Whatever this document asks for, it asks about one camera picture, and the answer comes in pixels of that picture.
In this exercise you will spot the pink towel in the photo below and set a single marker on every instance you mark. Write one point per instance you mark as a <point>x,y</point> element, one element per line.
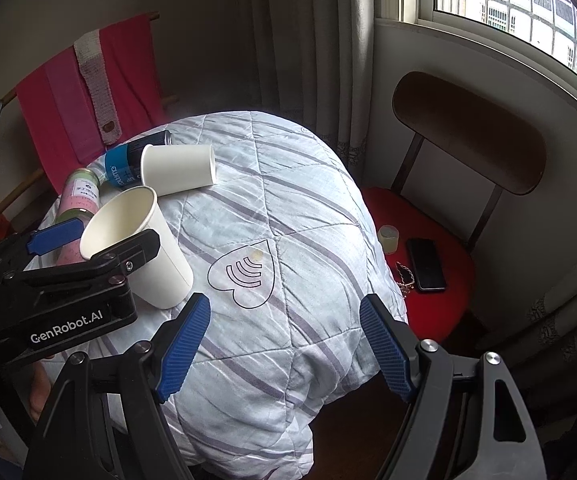
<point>133,70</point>

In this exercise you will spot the blue spray can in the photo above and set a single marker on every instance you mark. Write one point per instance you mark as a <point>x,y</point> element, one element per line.
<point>121,160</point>

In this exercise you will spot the pink bottle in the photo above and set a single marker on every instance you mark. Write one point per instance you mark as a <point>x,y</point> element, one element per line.
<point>81,195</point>

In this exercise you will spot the black smartphone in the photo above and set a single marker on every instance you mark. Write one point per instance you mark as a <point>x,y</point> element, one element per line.
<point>426,265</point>

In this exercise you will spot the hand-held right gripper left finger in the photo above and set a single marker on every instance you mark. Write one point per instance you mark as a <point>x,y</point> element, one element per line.
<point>183,345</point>

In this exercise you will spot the window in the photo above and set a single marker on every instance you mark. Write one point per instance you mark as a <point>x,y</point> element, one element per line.
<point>518,0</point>

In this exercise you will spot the pink can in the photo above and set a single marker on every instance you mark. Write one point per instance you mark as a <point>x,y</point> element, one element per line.
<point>71,255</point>

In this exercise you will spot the striped quilted blanket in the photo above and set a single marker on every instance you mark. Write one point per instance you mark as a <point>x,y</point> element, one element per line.
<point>278,340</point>

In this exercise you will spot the small translucent cup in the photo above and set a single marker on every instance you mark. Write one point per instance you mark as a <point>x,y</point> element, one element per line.
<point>389,238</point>

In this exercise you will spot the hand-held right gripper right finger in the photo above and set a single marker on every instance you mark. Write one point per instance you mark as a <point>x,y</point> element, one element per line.
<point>388,355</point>

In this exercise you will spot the brown wooden chair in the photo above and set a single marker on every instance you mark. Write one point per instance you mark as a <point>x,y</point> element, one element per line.
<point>468,130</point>

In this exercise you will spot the red seat cushion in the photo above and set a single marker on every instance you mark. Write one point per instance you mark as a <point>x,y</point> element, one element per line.
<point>433,320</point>

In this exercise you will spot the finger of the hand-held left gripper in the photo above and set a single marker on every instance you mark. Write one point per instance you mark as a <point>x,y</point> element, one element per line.
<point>53,238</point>
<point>128,250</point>

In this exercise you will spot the white paper cup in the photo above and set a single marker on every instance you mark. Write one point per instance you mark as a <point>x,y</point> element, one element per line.
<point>183,167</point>
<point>163,270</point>

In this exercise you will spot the person's left hand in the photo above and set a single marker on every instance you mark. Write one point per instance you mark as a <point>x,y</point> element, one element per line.
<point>38,390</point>

